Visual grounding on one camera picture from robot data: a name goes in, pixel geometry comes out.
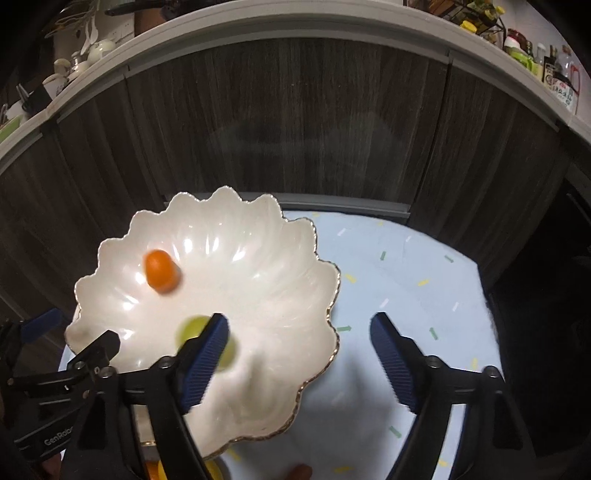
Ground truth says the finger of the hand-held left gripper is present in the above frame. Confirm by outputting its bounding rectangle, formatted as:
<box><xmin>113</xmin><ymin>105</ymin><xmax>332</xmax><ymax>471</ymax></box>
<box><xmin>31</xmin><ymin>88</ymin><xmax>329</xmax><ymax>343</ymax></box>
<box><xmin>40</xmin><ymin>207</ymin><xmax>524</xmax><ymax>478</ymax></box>
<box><xmin>18</xmin><ymin>308</ymin><xmax>64</xmax><ymax>346</ymax></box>
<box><xmin>9</xmin><ymin>329</ymin><xmax>122</xmax><ymax>398</ymax></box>

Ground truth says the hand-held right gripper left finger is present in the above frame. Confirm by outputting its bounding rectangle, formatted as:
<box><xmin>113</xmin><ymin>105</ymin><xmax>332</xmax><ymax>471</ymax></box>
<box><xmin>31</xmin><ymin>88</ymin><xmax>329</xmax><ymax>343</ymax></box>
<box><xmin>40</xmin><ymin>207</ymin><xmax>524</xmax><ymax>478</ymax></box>
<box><xmin>62</xmin><ymin>313</ymin><xmax>230</xmax><ymax>480</ymax></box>

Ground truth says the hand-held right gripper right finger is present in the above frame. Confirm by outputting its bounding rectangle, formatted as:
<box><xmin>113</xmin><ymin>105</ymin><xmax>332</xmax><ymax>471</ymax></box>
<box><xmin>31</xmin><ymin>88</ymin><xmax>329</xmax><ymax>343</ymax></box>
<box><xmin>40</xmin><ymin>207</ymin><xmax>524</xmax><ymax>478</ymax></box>
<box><xmin>369</xmin><ymin>311</ymin><xmax>541</xmax><ymax>480</ymax></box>

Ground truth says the green apple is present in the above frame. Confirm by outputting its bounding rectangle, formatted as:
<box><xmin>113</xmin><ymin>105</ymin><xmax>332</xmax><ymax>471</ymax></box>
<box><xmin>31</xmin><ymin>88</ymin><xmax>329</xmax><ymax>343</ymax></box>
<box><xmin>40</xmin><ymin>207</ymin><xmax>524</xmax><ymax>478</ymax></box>
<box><xmin>175</xmin><ymin>316</ymin><xmax>241</xmax><ymax>372</ymax></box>

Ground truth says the white scalloped ceramic bowl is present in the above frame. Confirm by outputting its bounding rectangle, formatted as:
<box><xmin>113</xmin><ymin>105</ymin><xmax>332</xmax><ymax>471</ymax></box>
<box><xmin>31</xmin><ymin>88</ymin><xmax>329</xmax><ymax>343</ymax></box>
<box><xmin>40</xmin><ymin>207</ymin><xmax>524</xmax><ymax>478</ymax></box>
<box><xmin>65</xmin><ymin>185</ymin><xmax>341</xmax><ymax>460</ymax></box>

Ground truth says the orange tangerine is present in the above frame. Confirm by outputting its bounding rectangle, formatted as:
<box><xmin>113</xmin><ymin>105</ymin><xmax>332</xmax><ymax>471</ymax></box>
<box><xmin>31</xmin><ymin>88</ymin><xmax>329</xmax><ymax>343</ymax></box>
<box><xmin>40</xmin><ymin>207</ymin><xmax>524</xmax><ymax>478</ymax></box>
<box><xmin>144</xmin><ymin>249</ymin><xmax>182</xmax><ymax>293</ymax></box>

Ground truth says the large yellow lemon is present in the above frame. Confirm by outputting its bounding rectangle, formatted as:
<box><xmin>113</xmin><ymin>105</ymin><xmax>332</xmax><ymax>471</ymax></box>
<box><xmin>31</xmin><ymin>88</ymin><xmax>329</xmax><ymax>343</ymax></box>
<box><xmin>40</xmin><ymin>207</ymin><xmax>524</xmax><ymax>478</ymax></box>
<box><xmin>157</xmin><ymin>457</ymin><xmax>227</xmax><ymax>480</ymax></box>

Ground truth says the light blue confetti tablecloth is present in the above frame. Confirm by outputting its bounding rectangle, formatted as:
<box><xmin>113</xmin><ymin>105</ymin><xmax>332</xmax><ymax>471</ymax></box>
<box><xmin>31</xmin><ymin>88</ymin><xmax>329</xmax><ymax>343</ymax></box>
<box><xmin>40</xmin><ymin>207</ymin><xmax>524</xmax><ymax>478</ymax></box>
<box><xmin>58</xmin><ymin>210</ymin><xmax>502</xmax><ymax>480</ymax></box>

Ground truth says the black built-in appliance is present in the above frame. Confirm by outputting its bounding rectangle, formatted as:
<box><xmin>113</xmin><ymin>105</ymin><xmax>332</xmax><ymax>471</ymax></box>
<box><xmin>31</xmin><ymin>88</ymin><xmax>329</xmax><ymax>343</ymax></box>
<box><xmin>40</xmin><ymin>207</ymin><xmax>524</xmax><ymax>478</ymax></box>
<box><xmin>485</xmin><ymin>124</ymin><xmax>591</xmax><ymax>462</ymax></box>

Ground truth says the black knife block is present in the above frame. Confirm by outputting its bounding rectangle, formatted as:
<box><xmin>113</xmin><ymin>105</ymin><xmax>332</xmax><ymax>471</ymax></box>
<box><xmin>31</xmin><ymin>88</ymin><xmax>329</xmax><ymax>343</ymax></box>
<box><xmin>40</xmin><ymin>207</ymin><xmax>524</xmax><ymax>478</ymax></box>
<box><xmin>16</xmin><ymin>83</ymin><xmax>51</xmax><ymax>114</ymax></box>

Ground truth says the dark wood kitchen cabinet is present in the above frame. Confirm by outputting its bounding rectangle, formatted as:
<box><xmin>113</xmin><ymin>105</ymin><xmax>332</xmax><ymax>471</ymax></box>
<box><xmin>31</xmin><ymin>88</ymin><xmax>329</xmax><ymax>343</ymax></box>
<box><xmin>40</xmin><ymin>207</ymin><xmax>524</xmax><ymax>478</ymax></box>
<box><xmin>0</xmin><ymin>39</ymin><xmax>573</xmax><ymax>324</ymax></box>

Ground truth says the white teapot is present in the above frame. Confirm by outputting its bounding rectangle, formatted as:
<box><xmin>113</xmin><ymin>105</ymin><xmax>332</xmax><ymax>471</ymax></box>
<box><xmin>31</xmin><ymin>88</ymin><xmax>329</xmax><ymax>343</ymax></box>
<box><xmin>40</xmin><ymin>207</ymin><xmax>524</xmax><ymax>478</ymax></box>
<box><xmin>87</xmin><ymin>39</ymin><xmax>117</xmax><ymax>65</ymax></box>

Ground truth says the white labelled bottle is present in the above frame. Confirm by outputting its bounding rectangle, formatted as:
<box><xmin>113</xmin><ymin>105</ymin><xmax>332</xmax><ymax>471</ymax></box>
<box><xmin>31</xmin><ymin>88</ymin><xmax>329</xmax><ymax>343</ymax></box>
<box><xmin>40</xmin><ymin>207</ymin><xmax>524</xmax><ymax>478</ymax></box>
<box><xmin>549</xmin><ymin>69</ymin><xmax>580</xmax><ymax>114</ymax></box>

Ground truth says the brown clay pot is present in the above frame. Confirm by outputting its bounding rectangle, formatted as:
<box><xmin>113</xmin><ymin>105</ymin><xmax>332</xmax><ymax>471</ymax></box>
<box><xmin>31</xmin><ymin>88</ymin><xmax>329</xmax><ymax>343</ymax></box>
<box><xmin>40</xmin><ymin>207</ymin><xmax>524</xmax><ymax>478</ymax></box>
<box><xmin>134</xmin><ymin>2</ymin><xmax>167</xmax><ymax>35</ymax></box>

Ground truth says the dark sauce bottle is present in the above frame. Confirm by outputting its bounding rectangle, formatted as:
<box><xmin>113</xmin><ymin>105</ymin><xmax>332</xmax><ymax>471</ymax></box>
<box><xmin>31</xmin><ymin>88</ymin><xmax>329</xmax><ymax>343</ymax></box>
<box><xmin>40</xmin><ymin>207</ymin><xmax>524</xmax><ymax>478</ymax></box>
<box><xmin>542</xmin><ymin>45</ymin><xmax>561</xmax><ymax>84</ymax></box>

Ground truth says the black wire rack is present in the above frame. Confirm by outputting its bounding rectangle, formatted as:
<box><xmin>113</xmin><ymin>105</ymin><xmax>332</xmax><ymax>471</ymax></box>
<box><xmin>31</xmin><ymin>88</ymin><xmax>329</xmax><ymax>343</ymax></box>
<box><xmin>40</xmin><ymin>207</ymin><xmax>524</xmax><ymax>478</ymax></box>
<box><xmin>404</xmin><ymin>0</ymin><xmax>506</xmax><ymax>44</ymax></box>

